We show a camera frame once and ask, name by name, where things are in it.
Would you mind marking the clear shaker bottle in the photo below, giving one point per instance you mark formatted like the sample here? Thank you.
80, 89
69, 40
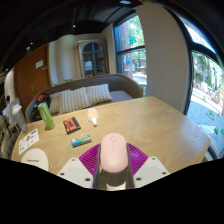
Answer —
19, 118

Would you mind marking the white oval hippo mouse pad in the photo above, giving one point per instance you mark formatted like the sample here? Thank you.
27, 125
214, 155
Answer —
36, 160

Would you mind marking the white sign on door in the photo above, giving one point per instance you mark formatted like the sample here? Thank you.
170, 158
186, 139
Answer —
39, 64

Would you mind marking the white sticker sheet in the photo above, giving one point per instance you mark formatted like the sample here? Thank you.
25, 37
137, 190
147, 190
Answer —
28, 141

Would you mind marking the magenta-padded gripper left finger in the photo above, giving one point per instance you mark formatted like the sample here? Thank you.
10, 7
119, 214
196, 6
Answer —
75, 171

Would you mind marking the brown curved sofa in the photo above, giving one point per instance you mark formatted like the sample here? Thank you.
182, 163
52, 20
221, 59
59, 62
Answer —
123, 85

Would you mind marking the black and orange box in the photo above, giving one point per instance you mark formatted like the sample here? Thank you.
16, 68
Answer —
71, 125

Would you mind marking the black bag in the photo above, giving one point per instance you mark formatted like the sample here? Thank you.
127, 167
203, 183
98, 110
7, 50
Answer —
41, 100

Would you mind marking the brown wooden door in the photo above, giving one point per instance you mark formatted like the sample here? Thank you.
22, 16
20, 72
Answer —
30, 80

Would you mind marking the small green and blue box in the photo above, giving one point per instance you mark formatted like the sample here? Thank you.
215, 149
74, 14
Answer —
81, 140

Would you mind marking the pink computer mouse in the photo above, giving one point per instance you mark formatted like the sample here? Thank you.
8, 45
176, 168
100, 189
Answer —
113, 153

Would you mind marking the green drink can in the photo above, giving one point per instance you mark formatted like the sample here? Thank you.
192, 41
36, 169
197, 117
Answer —
46, 116

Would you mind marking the arched glass-door cabinet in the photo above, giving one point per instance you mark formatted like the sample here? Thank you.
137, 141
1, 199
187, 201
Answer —
93, 59

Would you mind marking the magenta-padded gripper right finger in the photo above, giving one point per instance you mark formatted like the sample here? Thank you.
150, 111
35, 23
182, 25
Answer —
150, 170

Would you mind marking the striped cushion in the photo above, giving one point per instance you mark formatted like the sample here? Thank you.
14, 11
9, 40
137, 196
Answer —
75, 100
99, 94
55, 102

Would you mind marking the clear plastic wrapped tube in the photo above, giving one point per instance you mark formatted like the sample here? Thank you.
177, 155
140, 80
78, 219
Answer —
93, 116

